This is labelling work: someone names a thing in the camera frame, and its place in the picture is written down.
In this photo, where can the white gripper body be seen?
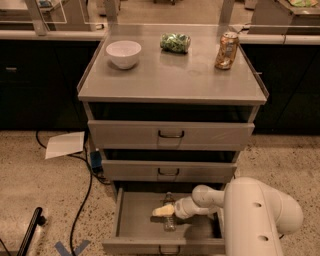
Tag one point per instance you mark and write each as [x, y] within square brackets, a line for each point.
[181, 209]

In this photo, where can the clear plastic water bottle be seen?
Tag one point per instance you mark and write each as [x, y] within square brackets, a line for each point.
[169, 222]

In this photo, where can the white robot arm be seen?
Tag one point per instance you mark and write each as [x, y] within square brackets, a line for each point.
[256, 215]

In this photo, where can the bottom grey drawer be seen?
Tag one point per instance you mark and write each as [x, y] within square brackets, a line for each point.
[137, 231]

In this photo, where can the grey drawer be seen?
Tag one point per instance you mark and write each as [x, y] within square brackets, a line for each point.
[168, 171]
[137, 231]
[154, 135]

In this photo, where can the middle grey drawer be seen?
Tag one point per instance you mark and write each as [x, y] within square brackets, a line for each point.
[168, 171]

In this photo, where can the top grey drawer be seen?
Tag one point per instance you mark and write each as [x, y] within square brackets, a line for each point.
[154, 135]

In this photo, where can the grey metal drawer cabinet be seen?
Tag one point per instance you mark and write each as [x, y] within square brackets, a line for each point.
[170, 87]

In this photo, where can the dark counter cabinet left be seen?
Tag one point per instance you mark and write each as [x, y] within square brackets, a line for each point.
[38, 83]

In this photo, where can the blue power adapter box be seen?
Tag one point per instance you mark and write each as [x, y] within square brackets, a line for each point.
[96, 161]

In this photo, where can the white paper sheet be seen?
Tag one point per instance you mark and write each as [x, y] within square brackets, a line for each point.
[65, 144]

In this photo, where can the black bar lower left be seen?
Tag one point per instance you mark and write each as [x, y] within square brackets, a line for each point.
[37, 220]

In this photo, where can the white ceramic bowl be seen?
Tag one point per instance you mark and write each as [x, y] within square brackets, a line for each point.
[124, 54]

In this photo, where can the green snack bag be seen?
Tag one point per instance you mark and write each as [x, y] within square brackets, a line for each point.
[175, 42]

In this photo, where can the orange soda can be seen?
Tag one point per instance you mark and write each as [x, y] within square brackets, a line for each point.
[229, 42]

